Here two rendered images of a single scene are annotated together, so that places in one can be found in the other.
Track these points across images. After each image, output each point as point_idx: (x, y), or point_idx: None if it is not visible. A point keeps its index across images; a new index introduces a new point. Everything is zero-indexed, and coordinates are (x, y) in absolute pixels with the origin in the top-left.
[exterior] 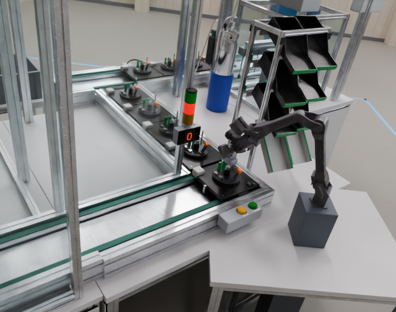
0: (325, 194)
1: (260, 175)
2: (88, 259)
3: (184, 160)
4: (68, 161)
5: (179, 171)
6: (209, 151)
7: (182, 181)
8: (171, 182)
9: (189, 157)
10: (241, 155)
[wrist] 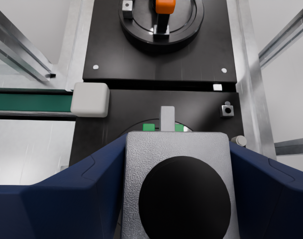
0: None
1: None
2: None
3: (99, 37)
4: None
5: (34, 74)
6: (203, 32)
7: (41, 105)
8: (10, 96)
9: (122, 31)
10: None
